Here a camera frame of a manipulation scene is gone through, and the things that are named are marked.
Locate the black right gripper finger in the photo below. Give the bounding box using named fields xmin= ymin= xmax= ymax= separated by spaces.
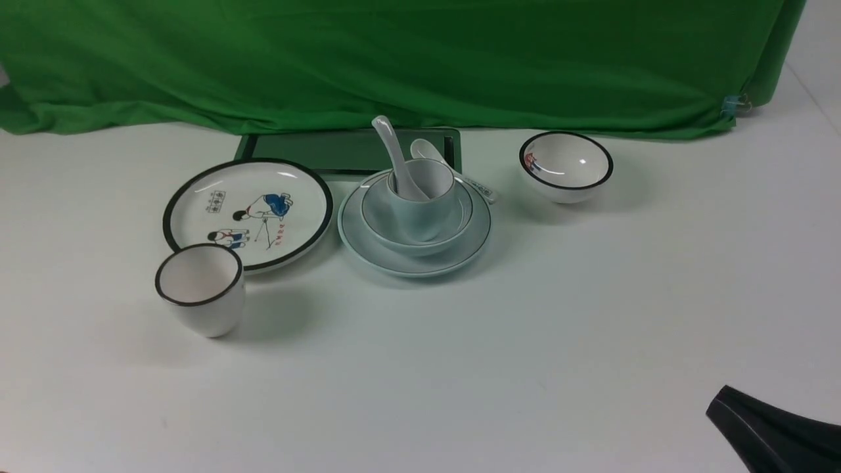
xmin=706 ymin=386 xmax=840 ymax=472

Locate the pale blue ceramic cup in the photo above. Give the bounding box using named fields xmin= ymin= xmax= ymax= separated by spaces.
xmin=386 ymin=158 xmax=459 ymax=242

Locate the plain white ceramic spoon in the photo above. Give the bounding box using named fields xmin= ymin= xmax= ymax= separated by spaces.
xmin=371 ymin=116 xmax=429 ymax=202

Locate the pale blue ceramic bowl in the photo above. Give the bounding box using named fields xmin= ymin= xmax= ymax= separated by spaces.
xmin=361 ymin=176 xmax=474 ymax=257

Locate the blue binder clip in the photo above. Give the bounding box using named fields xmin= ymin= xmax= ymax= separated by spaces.
xmin=720 ymin=93 xmax=754 ymax=117

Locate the small white black-rimmed bowl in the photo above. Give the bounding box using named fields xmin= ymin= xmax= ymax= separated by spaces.
xmin=518 ymin=131 xmax=614 ymax=204

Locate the green backdrop cloth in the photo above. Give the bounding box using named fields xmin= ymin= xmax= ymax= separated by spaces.
xmin=1 ymin=1 xmax=806 ymax=141

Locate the white patterned ceramic spoon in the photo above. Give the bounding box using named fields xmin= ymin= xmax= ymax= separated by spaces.
xmin=409 ymin=139 xmax=499 ymax=206

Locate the pale blue ceramic plate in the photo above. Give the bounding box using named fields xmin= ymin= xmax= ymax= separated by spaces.
xmin=337 ymin=171 xmax=493 ymax=278

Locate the dark green rectangular tray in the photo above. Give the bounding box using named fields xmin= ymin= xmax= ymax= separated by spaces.
xmin=233 ymin=128 xmax=462 ymax=176

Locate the white plate with cartoon figures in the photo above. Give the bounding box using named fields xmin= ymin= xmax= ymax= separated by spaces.
xmin=162 ymin=159 xmax=334 ymax=275

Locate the white black-rimmed cup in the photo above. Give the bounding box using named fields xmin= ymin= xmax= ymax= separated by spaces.
xmin=155 ymin=243 xmax=246 ymax=338

